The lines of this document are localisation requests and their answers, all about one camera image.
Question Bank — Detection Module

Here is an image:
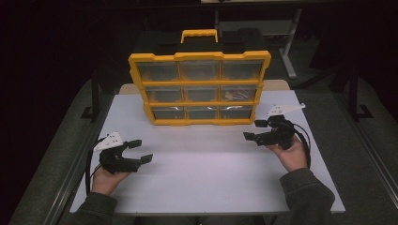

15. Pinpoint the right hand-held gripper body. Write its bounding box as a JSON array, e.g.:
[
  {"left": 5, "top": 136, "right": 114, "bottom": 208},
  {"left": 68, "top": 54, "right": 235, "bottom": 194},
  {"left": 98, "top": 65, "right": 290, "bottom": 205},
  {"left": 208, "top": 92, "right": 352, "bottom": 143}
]
[{"left": 254, "top": 102, "right": 307, "bottom": 151}]

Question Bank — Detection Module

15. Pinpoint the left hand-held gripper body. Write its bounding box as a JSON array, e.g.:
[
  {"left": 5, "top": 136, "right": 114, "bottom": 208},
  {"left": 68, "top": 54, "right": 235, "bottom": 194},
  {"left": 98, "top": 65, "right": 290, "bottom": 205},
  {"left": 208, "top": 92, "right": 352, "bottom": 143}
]
[{"left": 92, "top": 130, "right": 143, "bottom": 175}]

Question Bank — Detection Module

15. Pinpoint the clear plastic organiser drawer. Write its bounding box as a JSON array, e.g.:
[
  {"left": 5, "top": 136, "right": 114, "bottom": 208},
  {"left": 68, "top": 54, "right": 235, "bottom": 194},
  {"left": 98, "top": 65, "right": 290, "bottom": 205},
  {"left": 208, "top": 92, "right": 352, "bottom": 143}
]
[{"left": 221, "top": 85, "right": 258, "bottom": 103}]

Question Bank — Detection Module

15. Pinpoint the yellow and black drawer organiser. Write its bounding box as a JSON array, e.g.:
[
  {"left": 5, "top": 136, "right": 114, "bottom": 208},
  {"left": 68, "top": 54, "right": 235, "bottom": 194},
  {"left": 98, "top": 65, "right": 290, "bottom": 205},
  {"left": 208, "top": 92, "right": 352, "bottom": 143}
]
[{"left": 128, "top": 28, "right": 272, "bottom": 127}]

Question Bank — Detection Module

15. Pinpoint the person's left hand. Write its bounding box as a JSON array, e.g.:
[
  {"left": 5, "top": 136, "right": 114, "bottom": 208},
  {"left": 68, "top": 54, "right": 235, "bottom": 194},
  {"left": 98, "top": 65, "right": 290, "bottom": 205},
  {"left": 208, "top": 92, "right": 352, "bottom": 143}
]
[{"left": 90, "top": 164, "right": 131, "bottom": 197}]

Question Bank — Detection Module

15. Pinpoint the person's right hand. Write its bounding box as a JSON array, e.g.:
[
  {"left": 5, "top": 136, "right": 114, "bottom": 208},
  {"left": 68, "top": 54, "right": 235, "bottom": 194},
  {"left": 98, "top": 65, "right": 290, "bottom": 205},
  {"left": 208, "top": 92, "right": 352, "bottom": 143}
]
[{"left": 267, "top": 134, "right": 310, "bottom": 173}]

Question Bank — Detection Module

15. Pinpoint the wooden board under table top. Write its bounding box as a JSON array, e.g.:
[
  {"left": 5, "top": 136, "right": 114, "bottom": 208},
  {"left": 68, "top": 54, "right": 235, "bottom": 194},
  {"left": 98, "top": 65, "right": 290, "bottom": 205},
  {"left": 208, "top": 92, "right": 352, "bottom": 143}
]
[{"left": 118, "top": 79, "right": 291, "bottom": 96}]

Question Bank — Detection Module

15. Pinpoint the black metal stand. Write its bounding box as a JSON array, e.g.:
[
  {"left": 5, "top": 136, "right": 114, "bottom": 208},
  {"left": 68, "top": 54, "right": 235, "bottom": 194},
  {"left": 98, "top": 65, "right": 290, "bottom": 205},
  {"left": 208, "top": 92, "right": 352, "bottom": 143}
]
[
  {"left": 347, "top": 62, "right": 375, "bottom": 122},
  {"left": 80, "top": 70, "right": 101, "bottom": 122}
]

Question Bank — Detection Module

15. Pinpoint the white desk leg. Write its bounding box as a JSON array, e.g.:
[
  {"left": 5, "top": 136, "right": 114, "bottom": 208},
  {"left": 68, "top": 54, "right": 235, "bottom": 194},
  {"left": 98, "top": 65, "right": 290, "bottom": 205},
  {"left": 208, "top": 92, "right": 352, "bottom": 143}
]
[{"left": 279, "top": 8, "right": 303, "bottom": 80}]

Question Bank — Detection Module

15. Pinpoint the grey desk panel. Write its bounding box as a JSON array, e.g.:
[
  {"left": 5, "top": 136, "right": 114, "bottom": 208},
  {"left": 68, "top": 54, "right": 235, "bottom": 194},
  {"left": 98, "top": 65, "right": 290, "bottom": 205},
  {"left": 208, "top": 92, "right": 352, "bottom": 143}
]
[{"left": 217, "top": 20, "right": 295, "bottom": 37}]

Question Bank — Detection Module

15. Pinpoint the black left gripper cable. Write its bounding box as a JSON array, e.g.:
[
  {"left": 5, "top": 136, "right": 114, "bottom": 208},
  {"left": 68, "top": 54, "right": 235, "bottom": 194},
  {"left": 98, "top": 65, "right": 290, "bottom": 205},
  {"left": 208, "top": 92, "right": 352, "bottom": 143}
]
[{"left": 84, "top": 136, "right": 106, "bottom": 195}]

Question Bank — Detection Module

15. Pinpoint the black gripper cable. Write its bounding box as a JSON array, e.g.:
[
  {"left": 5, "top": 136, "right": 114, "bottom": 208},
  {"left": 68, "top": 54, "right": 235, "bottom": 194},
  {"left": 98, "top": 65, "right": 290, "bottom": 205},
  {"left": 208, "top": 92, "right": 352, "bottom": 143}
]
[
  {"left": 292, "top": 122, "right": 313, "bottom": 170},
  {"left": 84, "top": 136, "right": 106, "bottom": 195}
]

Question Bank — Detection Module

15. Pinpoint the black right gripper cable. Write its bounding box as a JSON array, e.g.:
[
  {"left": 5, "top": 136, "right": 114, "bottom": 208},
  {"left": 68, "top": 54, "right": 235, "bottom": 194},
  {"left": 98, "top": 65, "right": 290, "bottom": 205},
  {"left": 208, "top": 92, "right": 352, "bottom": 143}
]
[{"left": 292, "top": 122, "right": 313, "bottom": 170}]

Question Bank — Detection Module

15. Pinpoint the metal frame rail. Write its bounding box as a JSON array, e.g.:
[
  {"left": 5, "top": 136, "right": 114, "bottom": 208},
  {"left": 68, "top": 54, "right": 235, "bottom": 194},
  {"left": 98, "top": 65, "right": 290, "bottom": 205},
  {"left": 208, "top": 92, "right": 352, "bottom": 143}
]
[
  {"left": 331, "top": 90, "right": 398, "bottom": 201},
  {"left": 46, "top": 93, "right": 106, "bottom": 225}
]

